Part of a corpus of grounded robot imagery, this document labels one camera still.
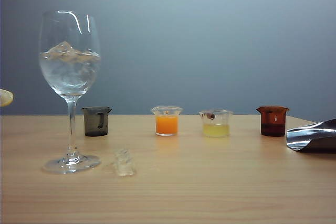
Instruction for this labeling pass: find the clear plastic measuring cup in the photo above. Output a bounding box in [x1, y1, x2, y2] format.
[150, 106, 183, 137]

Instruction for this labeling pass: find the clear cup with yellow juice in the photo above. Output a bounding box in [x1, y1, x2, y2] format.
[198, 109, 234, 138]

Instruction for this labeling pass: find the smoky grey measuring cup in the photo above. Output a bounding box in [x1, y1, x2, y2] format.
[80, 106, 113, 137]

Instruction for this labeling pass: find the amber brown measuring cup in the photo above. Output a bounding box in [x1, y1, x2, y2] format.
[256, 105, 290, 137]

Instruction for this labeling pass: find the clear ice cube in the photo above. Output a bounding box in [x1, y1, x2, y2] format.
[54, 40, 79, 55]
[112, 148, 137, 177]

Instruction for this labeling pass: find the clear stemmed wine glass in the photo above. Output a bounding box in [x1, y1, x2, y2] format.
[38, 10, 102, 175]

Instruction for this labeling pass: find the shiny metal scoop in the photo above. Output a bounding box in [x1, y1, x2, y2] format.
[285, 118, 336, 154]

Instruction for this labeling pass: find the yellow lemon slice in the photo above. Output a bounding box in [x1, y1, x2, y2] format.
[0, 89, 14, 108]

